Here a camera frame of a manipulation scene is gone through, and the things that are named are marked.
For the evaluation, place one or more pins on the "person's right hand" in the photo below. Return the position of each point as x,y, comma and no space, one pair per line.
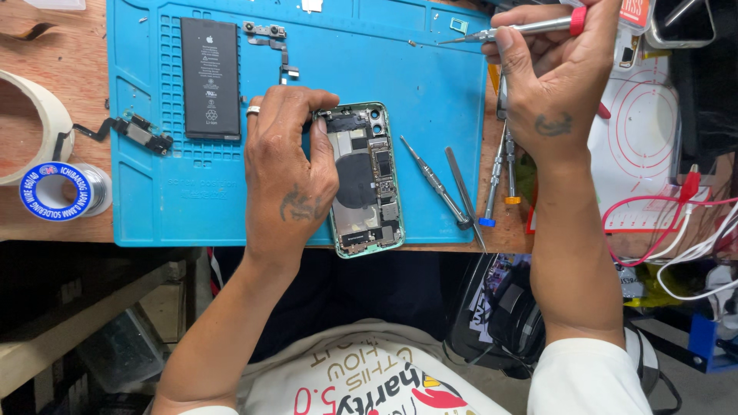
559,80

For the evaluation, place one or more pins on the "person's left hand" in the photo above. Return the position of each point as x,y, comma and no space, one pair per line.
282,184

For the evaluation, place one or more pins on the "silver screwdriver red cap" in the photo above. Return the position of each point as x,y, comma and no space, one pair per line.
542,25

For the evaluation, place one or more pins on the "green phone housing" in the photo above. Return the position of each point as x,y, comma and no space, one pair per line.
369,190

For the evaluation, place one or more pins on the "yellow pry tool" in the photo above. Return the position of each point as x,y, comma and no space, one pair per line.
494,78

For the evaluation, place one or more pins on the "clear packet red label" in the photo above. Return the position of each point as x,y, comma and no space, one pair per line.
634,14

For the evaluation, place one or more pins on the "white mat red circles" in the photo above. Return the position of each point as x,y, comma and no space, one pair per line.
640,144

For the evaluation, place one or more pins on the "silver screwdriver orange cap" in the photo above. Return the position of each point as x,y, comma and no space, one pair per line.
511,173

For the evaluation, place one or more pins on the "green sim tray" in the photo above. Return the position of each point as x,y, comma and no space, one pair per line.
459,25

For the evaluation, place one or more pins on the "silver screwdriver blue cap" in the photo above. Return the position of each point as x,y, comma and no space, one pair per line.
493,184

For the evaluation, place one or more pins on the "black phone battery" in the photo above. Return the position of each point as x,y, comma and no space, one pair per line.
210,78

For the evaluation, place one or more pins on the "blue silicone repair mat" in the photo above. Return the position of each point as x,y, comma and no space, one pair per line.
357,75

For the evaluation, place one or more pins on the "phone in clear case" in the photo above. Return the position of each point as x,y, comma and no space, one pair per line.
680,23

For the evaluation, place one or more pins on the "flat metal spudger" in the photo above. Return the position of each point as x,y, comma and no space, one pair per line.
464,193

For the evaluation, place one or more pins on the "silver screwdriver black cap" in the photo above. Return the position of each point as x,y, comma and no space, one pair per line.
435,181

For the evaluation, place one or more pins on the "charging port flex assembly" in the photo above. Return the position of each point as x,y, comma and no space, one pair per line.
138,132

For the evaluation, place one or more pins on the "red alligator clip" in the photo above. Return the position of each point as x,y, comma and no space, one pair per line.
690,185

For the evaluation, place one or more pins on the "small white metal part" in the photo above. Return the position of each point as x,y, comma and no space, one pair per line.
312,5

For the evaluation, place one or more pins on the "white printed shirt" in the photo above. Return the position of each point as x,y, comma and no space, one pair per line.
375,374

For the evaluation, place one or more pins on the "yellow plastic packet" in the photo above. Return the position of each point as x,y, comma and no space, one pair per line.
654,288

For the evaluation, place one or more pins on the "white tape roll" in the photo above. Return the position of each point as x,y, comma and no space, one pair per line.
52,112

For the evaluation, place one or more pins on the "black bag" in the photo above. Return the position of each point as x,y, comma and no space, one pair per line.
507,323

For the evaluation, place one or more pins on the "wooden shelf with clutter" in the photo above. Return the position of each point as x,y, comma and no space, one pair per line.
63,323

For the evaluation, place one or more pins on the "clear plastic box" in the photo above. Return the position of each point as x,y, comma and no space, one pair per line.
55,4

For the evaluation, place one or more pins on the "brown flex ribbon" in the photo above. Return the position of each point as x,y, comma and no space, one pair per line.
29,30

